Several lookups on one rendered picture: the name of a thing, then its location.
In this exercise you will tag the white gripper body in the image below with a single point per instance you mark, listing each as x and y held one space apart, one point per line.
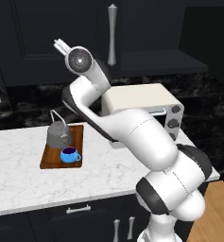
61 46

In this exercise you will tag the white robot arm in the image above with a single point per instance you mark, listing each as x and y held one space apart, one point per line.
148 141

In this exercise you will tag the wide black cabinet door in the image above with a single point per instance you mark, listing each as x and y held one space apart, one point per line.
31 34

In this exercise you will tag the grey kettle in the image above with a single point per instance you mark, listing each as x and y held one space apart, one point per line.
58 135

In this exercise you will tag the blue mug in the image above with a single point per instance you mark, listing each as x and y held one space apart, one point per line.
68 155

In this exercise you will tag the brown wooden tray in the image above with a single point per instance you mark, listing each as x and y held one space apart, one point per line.
50 159

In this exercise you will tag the black base cabinet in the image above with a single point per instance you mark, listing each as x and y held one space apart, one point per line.
9 228

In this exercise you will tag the cream toaster oven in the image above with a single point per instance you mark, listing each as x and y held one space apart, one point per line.
138 96

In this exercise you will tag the dark toaster oven knob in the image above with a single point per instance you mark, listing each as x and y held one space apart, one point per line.
172 136
173 123
176 109

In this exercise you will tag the black drawer front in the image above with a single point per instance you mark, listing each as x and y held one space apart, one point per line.
100 206

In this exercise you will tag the black base cupboard door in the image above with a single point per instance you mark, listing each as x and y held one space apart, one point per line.
85 230
140 225

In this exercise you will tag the black wall cabinet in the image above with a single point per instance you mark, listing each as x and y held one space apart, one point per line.
160 61

